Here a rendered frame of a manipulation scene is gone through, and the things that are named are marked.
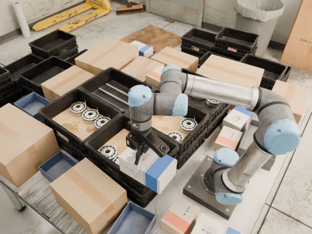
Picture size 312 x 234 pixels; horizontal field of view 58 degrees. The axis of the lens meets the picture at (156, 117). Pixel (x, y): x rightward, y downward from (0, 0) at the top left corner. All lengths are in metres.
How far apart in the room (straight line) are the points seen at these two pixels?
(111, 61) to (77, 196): 1.10
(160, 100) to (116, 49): 1.41
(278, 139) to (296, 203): 1.59
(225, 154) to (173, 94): 0.56
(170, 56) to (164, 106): 1.37
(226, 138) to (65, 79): 1.16
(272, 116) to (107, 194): 0.80
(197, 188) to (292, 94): 0.94
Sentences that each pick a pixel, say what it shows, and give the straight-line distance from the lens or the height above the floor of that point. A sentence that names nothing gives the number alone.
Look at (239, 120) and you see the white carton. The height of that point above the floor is 0.79.
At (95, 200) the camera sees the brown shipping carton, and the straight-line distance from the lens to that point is 1.37.
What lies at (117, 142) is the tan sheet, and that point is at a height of 0.83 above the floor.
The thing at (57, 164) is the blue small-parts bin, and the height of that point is 0.70.
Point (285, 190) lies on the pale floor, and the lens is 2.62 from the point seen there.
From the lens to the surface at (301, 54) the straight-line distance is 4.08.
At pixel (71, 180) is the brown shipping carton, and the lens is 1.46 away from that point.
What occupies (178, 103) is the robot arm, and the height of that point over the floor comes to 1.43.
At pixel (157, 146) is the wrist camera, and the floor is 1.26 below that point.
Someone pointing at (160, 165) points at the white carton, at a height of 1.13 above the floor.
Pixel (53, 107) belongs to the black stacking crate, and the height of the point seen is 0.90.
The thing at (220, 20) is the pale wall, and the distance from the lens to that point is 4.58.
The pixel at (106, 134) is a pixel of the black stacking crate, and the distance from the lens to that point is 1.58.
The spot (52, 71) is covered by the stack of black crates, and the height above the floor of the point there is 0.49.
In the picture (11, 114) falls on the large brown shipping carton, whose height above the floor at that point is 0.90.
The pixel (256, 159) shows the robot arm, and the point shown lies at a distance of 1.13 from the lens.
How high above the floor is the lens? 2.02
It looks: 43 degrees down
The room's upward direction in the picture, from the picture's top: straight up
